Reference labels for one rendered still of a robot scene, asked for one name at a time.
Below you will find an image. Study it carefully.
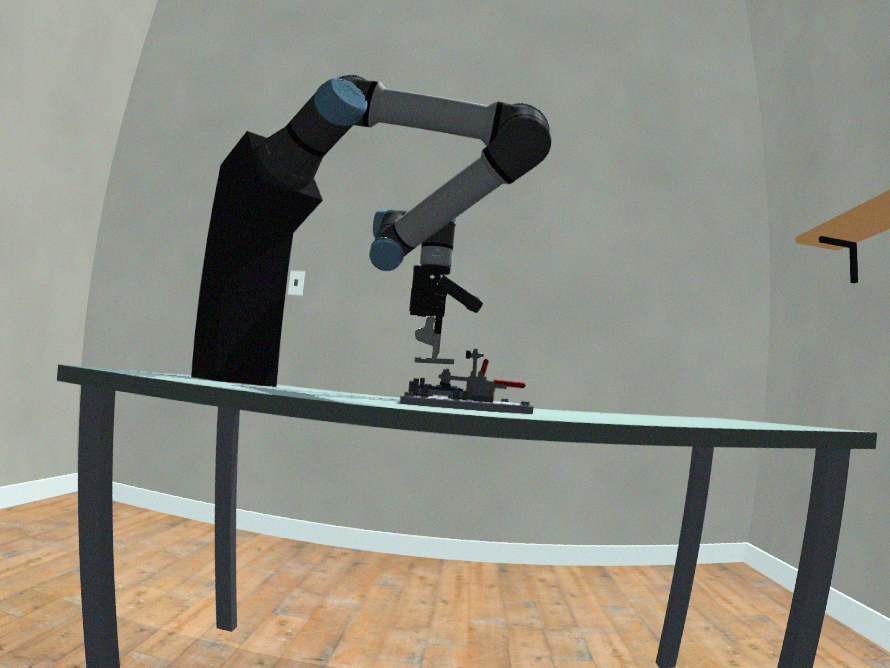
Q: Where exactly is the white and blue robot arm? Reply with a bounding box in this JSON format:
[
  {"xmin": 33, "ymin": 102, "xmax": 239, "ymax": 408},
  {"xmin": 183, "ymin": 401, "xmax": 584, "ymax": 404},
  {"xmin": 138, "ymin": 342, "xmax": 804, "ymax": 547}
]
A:
[{"xmin": 258, "ymin": 75, "xmax": 551, "ymax": 271}]

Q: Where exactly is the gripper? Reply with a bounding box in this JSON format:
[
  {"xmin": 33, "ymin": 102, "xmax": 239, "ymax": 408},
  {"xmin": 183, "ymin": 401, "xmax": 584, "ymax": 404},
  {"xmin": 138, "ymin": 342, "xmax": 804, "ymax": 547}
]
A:
[{"xmin": 409, "ymin": 264, "xmax": 451, "ymax": 362}]

